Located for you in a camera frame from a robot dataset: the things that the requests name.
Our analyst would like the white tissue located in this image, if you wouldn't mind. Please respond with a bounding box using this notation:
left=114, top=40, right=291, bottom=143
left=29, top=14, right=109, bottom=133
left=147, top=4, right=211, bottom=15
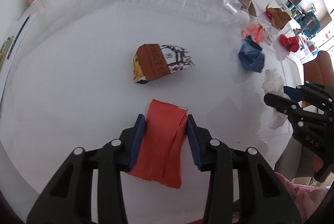
left=262, top=69, right=289, bottom=130

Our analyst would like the red paper scrap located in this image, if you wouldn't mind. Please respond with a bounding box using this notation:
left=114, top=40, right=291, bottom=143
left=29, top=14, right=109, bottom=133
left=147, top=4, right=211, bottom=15
left=129, top=99, right=187, bottom=189

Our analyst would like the orange leather chair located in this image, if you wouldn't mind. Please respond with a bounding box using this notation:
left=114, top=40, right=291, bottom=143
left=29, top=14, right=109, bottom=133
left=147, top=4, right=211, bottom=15
left=302, top=50, right=334, bottom=110

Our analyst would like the red crumpled paper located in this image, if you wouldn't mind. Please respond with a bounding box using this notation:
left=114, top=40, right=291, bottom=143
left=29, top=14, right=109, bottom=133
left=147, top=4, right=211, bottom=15
left=279, top=34, right=300, bottom=52

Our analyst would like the blue crumpled paper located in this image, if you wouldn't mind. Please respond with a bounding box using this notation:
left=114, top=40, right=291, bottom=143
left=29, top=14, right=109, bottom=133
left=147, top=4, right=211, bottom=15
left=238, top=35, right=265, bottom=73

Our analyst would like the blue office chair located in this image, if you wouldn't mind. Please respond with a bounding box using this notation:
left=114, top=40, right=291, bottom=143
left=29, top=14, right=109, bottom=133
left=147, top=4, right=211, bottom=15
left=298, top=11, right=320, bottom=38

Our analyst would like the pink crumpled paper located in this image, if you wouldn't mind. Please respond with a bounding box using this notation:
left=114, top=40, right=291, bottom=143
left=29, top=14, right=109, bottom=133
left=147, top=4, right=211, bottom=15
left=241, top=24, right=266, bottom=44

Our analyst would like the brown crumpled paper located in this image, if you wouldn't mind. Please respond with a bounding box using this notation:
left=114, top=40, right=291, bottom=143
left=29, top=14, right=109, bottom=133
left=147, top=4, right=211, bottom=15
left=265, top=5, right=291, bottom=30

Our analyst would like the brown printed snack wrapper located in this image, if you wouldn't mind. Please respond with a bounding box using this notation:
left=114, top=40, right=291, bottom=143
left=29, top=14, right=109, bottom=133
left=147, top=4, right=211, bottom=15
left=133, top=43, right=195, bottom=84

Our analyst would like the green yellow booklet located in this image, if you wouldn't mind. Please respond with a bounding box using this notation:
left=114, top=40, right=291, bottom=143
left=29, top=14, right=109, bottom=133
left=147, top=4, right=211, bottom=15
left=0, top=36, right=13, bottom=70

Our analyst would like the white paper sheet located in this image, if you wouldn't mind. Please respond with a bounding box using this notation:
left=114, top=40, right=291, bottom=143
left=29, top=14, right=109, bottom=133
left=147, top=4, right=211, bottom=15
left=1, top=12, right=38, bottom=103

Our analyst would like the black pen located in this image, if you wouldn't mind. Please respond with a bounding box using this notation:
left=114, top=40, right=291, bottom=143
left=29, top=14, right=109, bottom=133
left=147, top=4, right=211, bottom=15
left=7, top=13, right=31, bottom=60

